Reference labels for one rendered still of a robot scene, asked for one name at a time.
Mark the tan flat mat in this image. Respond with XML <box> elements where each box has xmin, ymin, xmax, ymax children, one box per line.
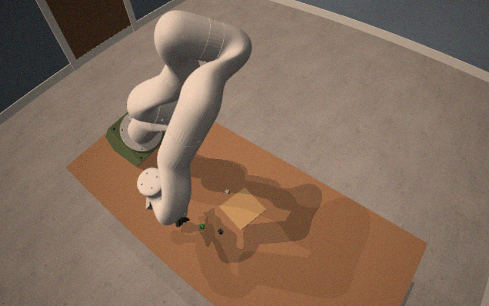
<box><xmin>219</xmin><ymin>188</ymin><xmax>267</xmax><ymax>230</ymax></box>

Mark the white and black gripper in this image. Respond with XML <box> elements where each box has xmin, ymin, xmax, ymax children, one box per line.
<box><xmin>175</xmin><ymin>208</ymin><xmax>190</xmax><ymax>227</ymax></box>

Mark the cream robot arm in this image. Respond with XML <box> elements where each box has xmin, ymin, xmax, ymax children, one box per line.
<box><xmin>120</xmin><ymin>10</ymin><xmax>252</xmax><ymax>225</ymax></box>

